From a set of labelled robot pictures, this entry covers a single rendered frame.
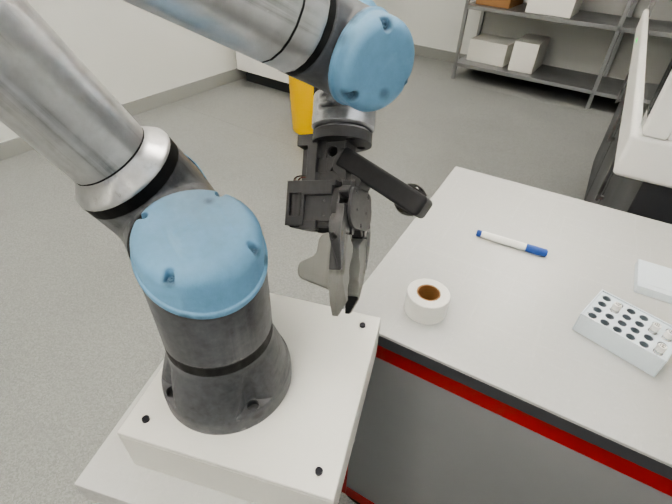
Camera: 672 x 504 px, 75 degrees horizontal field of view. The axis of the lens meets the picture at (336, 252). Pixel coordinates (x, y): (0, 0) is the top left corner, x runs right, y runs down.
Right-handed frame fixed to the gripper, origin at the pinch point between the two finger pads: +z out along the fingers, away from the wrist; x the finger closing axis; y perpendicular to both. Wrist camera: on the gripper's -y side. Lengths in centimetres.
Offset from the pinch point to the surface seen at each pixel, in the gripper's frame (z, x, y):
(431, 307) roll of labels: 1.3, -22.0, -5.5
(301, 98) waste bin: -112, -201, 120
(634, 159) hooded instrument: -33, -70, -41
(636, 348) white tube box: 5.1, -30.0, -34.3
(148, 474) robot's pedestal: 21.7, 7.2, 21.1
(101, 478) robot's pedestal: 22.2, 9.8, 25.8
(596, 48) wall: -207, -380, -70
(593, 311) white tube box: 0.4, -33.2, -29.1
